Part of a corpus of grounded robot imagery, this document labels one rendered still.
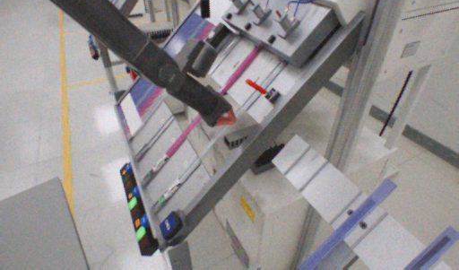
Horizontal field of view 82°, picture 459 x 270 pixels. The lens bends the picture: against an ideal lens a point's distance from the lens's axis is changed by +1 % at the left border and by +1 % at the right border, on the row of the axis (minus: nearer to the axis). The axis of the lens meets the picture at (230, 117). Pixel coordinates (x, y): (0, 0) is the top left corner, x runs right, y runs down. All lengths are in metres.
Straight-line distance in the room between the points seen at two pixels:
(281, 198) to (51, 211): 0.75
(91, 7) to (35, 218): 0.79
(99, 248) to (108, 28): 1.36
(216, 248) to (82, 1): 1.31
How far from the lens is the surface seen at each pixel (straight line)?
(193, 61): 0.55
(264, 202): 0.91
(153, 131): 0.93
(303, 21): 0.65
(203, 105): 0.58
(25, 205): 1.15
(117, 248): 1.63
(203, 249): 1.53
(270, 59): 0.72
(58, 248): 0.98
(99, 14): 0.45
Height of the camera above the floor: 1.35
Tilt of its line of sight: 36 degrees down
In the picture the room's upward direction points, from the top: straight up
